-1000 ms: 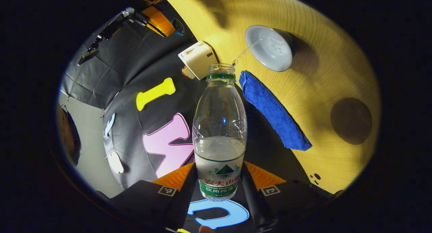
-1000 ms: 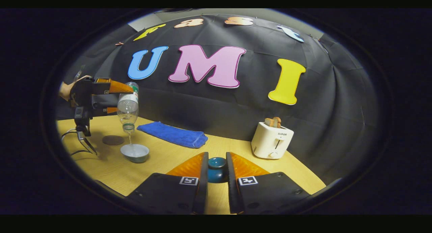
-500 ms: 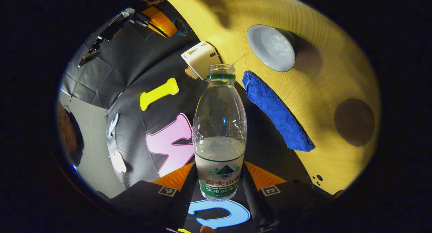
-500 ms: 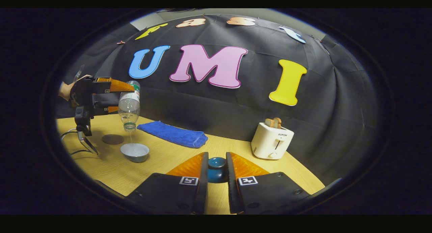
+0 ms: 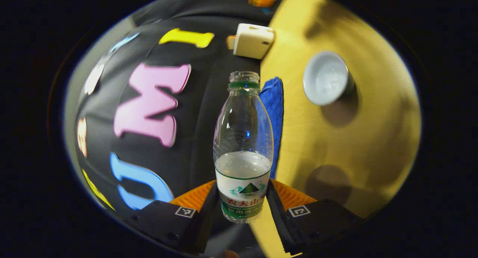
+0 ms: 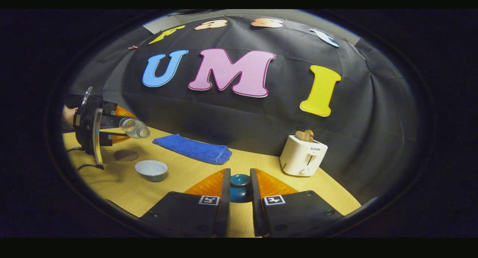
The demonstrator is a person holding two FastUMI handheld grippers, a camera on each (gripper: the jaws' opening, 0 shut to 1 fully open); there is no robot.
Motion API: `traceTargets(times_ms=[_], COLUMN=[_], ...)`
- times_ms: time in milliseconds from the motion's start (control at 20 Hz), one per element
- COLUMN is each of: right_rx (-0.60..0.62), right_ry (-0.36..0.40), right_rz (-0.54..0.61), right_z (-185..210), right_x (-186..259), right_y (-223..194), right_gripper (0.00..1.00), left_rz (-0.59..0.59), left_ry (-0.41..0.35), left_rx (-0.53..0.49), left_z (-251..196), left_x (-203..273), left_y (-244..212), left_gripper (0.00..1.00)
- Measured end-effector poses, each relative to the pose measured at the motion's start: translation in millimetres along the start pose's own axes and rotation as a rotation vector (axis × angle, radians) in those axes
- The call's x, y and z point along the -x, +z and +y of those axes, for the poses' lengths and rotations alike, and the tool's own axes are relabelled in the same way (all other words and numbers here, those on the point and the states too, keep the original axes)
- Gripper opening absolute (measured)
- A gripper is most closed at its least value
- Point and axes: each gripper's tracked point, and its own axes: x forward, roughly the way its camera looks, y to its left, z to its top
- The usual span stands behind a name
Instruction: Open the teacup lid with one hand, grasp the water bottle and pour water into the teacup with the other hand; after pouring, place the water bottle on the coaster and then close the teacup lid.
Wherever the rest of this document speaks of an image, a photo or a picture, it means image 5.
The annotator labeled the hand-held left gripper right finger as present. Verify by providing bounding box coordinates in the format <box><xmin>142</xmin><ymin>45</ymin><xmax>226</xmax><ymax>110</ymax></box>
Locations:
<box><xmin>266</xmin><ymin>179</ymin><xmax>366</xmax><ymax>255</ymax></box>

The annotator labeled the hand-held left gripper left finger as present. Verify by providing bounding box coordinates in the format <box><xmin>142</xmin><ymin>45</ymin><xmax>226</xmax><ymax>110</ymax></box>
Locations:
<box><xmin>131</xmin><ymin>180</ymin><xmax>219</xmax><ymax>255</ymax></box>

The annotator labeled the clear plastic water bottle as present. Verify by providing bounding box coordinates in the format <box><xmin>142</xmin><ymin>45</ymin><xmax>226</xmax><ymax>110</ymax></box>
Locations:
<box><xmin>213</xmin><ymin>71</ymin><xmax>274</xmax><ymax>224</ymax></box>

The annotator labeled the round brown coaster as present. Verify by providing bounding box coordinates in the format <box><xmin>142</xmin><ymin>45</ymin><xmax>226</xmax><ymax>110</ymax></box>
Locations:
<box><xmin>305</xmin><ymin>165</ymin><xmax>352</xmax><ymax>205</ymax></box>

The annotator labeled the grey ceramic teacup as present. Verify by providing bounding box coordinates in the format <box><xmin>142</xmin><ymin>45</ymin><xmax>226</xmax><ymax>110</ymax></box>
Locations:
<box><xmin>303</xmin><ymin>51</ymin><xmax>356</xmax><ymax>106</ymax></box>

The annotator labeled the white toaster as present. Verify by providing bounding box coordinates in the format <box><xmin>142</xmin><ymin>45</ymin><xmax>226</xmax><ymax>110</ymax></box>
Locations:
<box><xmin>233</xmin><ymin>23</ymin><xmax>276</xmax><ymax>60</ymax></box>

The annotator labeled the black backdrop cloth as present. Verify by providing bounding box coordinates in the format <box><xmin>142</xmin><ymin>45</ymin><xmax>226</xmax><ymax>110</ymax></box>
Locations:
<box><xmin>63</xmin><ymin>0</ymin><xmax>289</xmax><ymax>249</ymax></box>

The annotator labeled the blue towel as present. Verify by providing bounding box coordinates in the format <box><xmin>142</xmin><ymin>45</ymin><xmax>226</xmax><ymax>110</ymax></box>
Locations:
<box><xmin>258</xmin><ymin>77</ymin><xmax>285</xmax><ymax>179</ymax></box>

